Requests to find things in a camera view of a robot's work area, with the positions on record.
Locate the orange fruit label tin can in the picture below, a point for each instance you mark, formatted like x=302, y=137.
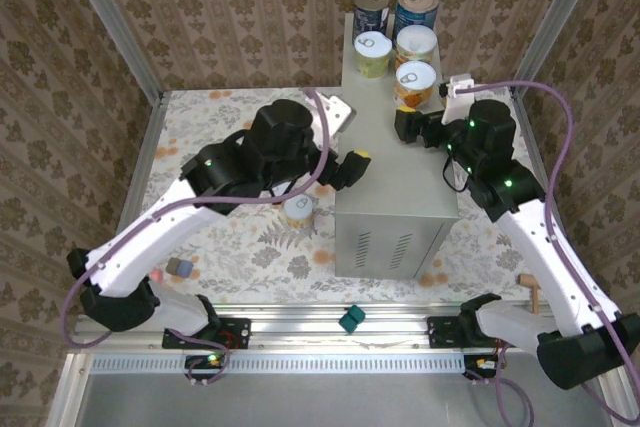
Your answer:
x=414, y=92

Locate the yellow label tin can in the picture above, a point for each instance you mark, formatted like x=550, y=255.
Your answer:
x=298, y=207

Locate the green label tin can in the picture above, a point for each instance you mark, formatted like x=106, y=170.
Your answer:
x=372, y=64

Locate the can with white plastic lid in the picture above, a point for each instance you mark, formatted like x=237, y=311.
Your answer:
x=415, y=42

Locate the light blue label tin can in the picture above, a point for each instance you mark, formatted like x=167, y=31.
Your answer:
x=415, y=7

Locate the dark blue label tin can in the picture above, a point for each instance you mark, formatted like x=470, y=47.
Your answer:
x=370, y=12

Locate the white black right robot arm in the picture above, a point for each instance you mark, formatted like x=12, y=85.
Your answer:
x=550, y=267

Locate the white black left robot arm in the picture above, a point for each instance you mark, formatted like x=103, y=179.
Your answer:
x=150, y=232

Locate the grey metal box counter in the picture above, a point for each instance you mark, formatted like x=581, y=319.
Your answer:
x=400, y=172

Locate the floral patterned table cover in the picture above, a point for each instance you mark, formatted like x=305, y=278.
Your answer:
x=250, y=257

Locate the teal toy block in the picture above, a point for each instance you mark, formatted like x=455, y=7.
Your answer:
x=351, y=319

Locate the grey blue toy block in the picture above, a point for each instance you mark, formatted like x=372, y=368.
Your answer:
x=180, y=268

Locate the small wooden mallet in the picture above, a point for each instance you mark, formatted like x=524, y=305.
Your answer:
x=534, y=299

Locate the pink toy block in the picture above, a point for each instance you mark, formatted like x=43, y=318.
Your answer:
x=156, y=274

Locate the right controller board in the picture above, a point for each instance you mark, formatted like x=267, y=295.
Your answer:
x=482, y=363

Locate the left controller board green light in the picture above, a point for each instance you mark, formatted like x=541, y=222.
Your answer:
x=212, y=359

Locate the grey metal tray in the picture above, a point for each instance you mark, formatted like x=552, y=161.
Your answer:
x=325, y=402

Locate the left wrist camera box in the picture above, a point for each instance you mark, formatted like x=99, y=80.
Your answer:
x=337, y=114

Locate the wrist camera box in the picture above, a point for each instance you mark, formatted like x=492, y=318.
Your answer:
x=457, y=97
x=337, y=114

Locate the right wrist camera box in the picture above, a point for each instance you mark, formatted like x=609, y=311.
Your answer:
x=457, y=97

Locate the left aluminium side rail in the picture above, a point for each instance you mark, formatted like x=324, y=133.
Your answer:
x=145, y=147

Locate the right aluminium frame post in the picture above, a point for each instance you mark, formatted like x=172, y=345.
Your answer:
x=555, y=22

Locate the aluminium frame post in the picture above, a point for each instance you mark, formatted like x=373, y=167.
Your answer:
x=555, y=22
x=110, y=22

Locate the aluminium front mounting rail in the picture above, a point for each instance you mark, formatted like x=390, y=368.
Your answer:
x=300, y=334

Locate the left aluminium frame post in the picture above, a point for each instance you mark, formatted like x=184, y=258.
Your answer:
x=110, y=22

